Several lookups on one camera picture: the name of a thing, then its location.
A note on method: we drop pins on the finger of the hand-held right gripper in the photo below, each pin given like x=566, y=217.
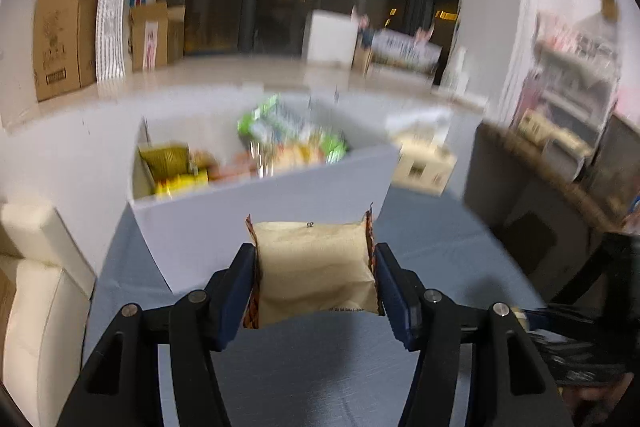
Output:
x=532, y=321

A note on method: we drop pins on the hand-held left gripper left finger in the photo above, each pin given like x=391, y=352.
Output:
x=235, y=297

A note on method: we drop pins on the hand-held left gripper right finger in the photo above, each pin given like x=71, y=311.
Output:
x=395, y=302

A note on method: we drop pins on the white storage box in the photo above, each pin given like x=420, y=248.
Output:
x=200, y=232

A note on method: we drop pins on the beige snack packet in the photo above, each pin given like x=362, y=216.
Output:
x=315, y=272

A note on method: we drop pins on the person's right hand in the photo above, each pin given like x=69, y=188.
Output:
x=600, y=404

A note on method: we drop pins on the blue tablecloth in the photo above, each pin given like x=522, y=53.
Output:
x=325, y=367

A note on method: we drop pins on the bright yellow snack packet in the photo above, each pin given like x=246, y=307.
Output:
x=180, y=184

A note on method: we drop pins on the orange snack packet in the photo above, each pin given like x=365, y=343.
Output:
x=230, y=167

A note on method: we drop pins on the dark wooden side table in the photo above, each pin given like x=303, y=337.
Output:
x=505, y=187

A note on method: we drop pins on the beige printed carton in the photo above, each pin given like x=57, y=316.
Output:
x=425, y=167

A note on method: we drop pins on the olive yellow snack bag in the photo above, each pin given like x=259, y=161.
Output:
x=165, y=159

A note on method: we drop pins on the grey metal tin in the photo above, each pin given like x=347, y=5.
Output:
x=564, y=159

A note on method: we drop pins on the green white snack bag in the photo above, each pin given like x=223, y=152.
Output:
x=270, y=122

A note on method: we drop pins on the cream flat box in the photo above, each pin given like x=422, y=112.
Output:
x=536, y=129

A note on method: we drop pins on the cream sofa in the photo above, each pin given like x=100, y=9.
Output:
x=35, y=317

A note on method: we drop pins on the small brown cardboard box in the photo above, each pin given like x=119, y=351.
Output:
x=361, y=59

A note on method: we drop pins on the cluttered shelf unit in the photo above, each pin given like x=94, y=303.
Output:
x=570, y=77

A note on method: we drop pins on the long printed box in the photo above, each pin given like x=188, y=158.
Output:
x=405, y=49

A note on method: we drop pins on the white foam box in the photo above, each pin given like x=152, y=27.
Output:
x=330, y=37

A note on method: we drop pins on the open cardboard box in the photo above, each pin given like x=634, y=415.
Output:
x=150, y=37

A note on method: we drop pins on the tall stack of white trays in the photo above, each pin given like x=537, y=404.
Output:
x=111, y=22

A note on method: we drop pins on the large cardboard box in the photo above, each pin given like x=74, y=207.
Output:
x=60, y=37

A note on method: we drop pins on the brown wall sticker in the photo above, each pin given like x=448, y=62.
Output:
x=610, y=4

